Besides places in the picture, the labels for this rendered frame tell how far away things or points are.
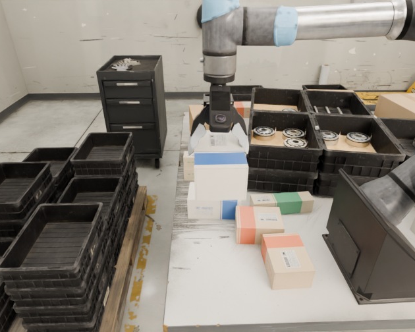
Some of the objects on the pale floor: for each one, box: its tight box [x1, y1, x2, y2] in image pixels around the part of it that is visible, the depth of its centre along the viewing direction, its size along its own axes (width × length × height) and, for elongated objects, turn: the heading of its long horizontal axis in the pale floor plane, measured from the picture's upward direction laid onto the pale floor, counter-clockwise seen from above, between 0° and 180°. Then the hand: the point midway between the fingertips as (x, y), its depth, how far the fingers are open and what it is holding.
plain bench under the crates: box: [163, 111, 415, 332], centre depth 172 cm, size 160×160×70 cm
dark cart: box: [96, 55, 167, 168], centre depth 288 cm, size 60×45×90 cm
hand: (218, 156), depth 79 cm, fingers closed on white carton, 13 cm apart
